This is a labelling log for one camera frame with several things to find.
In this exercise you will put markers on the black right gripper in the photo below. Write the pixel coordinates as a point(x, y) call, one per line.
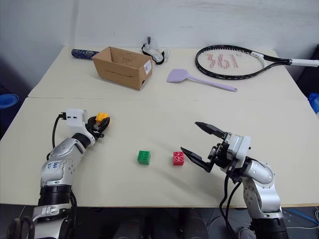
point(220, 154)

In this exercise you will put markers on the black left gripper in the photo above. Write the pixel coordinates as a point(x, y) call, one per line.
point(96, 131)

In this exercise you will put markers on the yellow toy cube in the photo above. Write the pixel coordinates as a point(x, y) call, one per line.
point(102, 116)

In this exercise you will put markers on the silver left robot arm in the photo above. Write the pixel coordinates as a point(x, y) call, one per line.
point(59, 161)

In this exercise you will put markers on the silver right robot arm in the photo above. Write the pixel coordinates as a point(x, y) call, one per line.
point(259, 189)

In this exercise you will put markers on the red toy cube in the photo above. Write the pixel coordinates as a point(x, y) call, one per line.
point(179, 158)

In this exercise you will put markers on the brown cardboard box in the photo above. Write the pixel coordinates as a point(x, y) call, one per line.
point(117, 72)

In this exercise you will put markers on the green toy cube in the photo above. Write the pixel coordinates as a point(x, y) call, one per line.
point(143, 157)

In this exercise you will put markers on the blue patterned tube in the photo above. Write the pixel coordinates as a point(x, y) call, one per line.
point(83, 53)

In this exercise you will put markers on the purple silicone spatula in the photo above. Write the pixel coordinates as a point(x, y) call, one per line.
point(178, 75)

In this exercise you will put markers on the black and white tennis racket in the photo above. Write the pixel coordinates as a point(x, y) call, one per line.
point(249, 72)

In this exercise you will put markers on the clear safety goggles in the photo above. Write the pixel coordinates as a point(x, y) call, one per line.
point(155, 53)

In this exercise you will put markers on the blue round container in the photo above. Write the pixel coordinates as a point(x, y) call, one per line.
point(7, 100)

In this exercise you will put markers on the blue plastic bag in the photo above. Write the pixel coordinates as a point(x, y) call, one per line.
point(314, 102)

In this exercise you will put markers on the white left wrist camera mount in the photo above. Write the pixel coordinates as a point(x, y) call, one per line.
point(74, 119)

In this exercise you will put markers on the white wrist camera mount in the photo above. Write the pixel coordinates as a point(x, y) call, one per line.
point(74, 119)
point(240, 147)

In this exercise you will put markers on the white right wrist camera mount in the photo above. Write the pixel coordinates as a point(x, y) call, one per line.
point(240, 147)

